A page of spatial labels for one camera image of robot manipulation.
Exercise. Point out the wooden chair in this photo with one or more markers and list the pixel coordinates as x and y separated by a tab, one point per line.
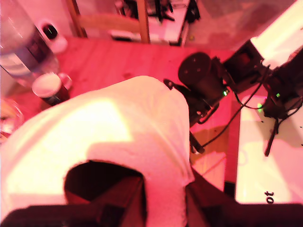
106	22

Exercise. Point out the white paper towel roll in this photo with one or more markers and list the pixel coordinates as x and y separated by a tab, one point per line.
94	130

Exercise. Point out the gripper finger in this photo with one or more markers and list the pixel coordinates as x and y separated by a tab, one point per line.
123	205
203	196

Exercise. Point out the small white round camera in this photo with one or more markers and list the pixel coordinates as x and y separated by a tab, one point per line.
50	33

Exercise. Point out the dark patterned mug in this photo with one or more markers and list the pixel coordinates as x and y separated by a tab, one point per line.
47	87

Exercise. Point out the large clear water bottle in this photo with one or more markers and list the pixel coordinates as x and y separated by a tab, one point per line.
21	47

